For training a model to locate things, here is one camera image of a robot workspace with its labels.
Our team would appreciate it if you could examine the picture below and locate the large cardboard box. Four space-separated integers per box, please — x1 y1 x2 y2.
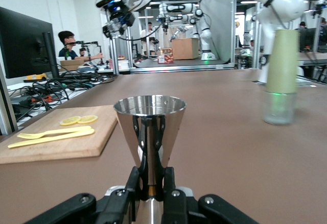
171 37 199 61

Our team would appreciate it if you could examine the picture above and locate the black computer monitor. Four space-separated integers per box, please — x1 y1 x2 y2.
0 6 60 79

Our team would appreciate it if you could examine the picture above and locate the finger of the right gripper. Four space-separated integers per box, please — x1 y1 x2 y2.
102 21 114 39
118 20 130 35

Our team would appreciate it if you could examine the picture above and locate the colourful snack box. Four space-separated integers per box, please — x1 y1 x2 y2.
157 47 175 64

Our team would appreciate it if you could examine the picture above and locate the yellow device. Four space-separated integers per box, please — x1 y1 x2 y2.
23 73 48 83

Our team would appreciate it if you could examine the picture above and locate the white backdrop screen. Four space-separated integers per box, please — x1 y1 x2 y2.
199 0 235 64

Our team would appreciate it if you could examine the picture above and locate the standing person white shirt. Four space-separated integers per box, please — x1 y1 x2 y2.
140 21 159 56

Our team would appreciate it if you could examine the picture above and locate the yellow plastic knife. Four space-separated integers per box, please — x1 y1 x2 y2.
7 129 95 149

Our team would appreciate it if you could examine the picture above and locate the lemon slice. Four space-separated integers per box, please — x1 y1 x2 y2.
59 116 82 127
77 115 99 125

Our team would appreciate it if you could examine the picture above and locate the white humanoid robot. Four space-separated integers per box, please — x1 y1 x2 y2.
156 2 220 61

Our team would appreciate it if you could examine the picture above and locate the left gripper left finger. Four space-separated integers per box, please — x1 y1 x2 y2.
25 166 144 224

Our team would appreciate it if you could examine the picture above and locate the black handheld gripper rig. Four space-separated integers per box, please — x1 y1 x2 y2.
76 40 105 65

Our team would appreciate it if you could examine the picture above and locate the small cardboard box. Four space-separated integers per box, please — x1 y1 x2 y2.
59 59 85 71

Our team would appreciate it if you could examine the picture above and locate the green sleeved glass bottle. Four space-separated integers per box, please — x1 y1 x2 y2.
262 29 300 126

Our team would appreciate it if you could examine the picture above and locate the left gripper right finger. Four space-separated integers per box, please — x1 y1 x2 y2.
162 167 259 224

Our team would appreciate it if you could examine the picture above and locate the steel jigger measuring cup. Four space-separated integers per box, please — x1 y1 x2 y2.
113 95 187 224

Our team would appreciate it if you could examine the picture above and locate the yellow plastic fork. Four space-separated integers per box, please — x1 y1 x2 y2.
16 126 92 140

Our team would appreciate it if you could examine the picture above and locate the grey metal stand post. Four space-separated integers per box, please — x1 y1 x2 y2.
0 63 18 135

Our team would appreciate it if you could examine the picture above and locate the aluminium frame post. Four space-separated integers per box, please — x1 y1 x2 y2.
106 0 121 76

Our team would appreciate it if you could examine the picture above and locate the seated person black hair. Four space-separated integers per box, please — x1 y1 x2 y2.
58 31 104 63

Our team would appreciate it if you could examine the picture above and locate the wooden cutting board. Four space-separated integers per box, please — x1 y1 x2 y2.
0 105 119 165

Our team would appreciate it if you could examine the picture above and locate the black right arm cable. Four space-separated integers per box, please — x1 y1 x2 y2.
119 22 164 41

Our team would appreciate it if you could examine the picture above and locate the black power cable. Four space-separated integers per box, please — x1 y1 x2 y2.
7 69 115 112

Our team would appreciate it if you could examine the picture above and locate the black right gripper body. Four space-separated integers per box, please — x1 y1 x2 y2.
108 1 136 27

